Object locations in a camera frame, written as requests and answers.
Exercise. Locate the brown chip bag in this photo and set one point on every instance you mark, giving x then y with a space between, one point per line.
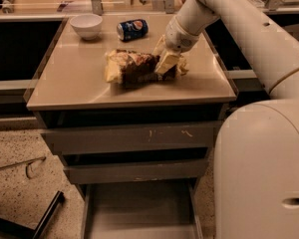
131 69

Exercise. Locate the white bowl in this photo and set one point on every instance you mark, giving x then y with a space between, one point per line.
87 26

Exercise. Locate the black stand leg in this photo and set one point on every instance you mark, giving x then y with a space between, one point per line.
32 223

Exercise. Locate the top grey drawer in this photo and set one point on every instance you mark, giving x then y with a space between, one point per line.
132 137

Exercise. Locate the middle grey drawer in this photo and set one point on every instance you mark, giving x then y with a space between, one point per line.
136 171

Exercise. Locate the metal rod on floor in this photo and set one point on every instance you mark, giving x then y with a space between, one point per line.
29 161

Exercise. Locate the blue pepsi can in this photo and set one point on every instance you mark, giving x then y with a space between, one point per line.
132 29

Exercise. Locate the grey drawer cabinet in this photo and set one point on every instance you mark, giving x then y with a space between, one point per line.
72 92

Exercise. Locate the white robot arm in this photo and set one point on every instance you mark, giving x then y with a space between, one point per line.
256 154

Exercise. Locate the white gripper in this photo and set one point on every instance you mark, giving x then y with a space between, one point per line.
178 37

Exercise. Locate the bottom open grey drawer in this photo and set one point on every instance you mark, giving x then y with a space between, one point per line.
163 209

